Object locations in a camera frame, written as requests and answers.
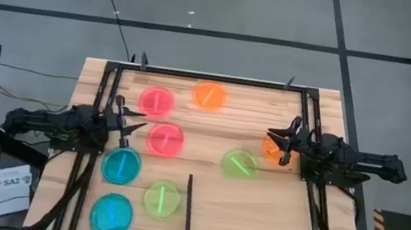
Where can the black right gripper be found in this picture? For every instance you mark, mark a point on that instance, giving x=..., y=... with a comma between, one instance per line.
x=298, y=142

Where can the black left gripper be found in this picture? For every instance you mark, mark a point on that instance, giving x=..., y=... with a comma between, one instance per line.
x=118, y=119

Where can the translucent orange plastic plate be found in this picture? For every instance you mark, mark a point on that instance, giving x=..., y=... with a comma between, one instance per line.
x=201, y=98
x=270, y=155

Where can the translucent pink plastic plate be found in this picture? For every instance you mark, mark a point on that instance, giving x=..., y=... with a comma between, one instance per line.
x=148, y=103
x=173, y=143

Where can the translucent teal plastic plate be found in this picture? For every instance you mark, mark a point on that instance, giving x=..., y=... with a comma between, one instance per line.
x=129, y=169
x=120, y=218

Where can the translucent green plastic plate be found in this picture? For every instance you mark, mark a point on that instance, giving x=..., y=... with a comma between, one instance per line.
x=171, y=203
x=232, y=169

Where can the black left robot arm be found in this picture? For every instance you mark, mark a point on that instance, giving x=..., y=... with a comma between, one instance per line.
x=67, y=124

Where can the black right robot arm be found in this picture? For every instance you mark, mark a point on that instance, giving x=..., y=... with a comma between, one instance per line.
x=364, y=163

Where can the black metal table frame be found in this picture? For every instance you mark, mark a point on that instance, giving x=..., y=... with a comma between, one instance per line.
x=214, y=78

